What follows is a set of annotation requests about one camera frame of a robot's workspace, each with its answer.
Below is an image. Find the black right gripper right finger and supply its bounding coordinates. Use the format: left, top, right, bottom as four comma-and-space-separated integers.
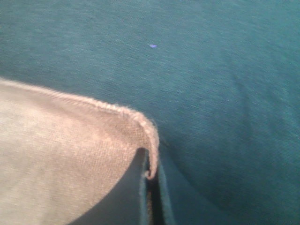
148, 161, 175, 225

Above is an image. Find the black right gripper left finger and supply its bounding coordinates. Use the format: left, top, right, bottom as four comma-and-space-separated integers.
71, 148, 150, 225

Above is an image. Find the brown towel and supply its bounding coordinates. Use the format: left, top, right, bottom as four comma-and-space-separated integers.
0, 79, 159, 225

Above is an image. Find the black table cloth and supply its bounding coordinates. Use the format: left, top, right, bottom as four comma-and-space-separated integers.
0, 0, 300, 225

